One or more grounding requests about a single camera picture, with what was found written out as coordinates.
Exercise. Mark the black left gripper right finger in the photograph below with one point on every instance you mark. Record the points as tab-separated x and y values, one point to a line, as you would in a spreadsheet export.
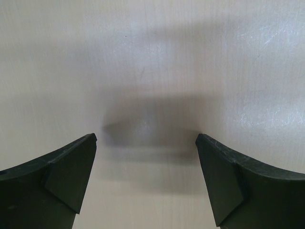
245	192

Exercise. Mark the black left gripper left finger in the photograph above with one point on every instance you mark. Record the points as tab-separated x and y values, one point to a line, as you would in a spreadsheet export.
63	173

